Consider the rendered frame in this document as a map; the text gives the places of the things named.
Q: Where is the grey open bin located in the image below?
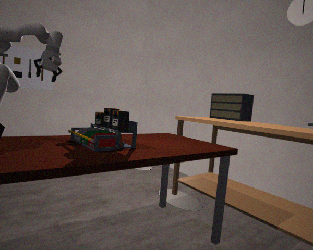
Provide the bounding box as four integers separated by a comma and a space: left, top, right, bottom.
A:
75, 128, 102, 142

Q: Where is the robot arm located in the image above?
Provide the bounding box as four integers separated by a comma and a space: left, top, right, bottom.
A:
0, 23, 63, 105

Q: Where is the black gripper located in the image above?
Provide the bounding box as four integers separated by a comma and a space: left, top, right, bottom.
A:
34, 50, 62, 82

